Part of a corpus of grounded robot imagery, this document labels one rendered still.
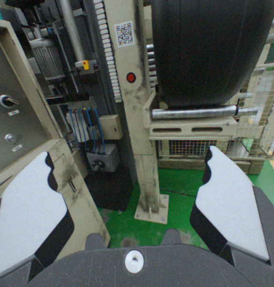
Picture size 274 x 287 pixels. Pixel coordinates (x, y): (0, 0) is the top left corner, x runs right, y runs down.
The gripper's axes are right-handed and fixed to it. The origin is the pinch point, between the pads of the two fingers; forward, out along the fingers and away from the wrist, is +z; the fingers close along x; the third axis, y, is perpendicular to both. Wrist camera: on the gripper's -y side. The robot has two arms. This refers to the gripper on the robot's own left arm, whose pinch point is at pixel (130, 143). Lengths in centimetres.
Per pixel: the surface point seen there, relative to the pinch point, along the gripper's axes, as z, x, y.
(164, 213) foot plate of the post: 58, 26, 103
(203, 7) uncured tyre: 32.5, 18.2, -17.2
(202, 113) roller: 43, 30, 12
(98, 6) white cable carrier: 64, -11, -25
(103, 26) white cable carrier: 63, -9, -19
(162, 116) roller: 48, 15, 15
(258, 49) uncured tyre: 31.2, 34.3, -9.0
